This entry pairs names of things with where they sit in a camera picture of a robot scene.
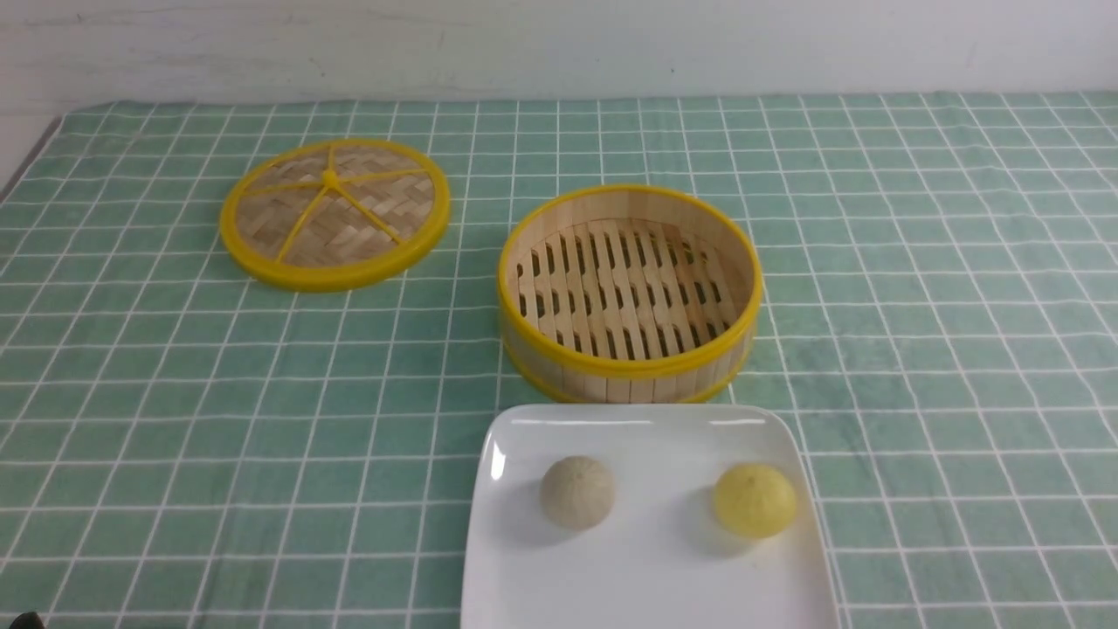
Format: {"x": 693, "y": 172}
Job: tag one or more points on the white square plate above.
{"x": 660, "y": 559}

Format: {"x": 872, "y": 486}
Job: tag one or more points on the white steamed bun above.
{"x": 577, "y": 493}

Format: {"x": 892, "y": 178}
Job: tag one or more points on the green checkered tablecloth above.
{"x": 183, "y": 446}

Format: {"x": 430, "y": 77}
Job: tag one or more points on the yellow steamed bun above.
{"x": 754, "y": 501}

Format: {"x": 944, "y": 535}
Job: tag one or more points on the yellow rimmed bamboo steamer basket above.
{"x": 629, "y": 294}

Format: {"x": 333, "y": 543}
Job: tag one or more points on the yellow rimmed woven steamer lid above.
{"x": 336, "y": 216}

